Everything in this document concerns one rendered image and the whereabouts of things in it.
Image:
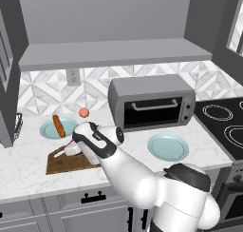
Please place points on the black hob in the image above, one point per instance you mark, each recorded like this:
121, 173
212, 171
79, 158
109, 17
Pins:
218, 128

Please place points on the grey cupboard door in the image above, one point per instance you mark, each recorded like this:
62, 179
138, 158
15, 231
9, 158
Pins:
91, 218
19, 226

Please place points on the small orange round pastry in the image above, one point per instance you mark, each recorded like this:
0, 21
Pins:
84, 112

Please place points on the grey drawer front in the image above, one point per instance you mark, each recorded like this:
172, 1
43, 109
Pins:
15, 208
72, 197

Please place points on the long brown pastry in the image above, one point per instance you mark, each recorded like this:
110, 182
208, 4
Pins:
59, 126

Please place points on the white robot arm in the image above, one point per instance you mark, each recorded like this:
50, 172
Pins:
139, 178

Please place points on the white wall outlet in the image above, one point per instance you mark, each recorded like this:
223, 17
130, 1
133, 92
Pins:
73, 77

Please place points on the grey toaster oven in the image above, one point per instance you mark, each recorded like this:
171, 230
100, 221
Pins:
142, 86

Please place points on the brown wooden cutting board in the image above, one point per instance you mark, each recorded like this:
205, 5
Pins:
68, 164

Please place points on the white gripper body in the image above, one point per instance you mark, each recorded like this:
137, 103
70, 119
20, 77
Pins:
72, 150

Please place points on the teal plate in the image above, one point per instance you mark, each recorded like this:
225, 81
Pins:
47, 129
167, 147

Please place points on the window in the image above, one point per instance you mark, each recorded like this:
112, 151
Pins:
236, 33

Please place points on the black toaster oven door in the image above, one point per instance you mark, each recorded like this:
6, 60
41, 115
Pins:
152, 117

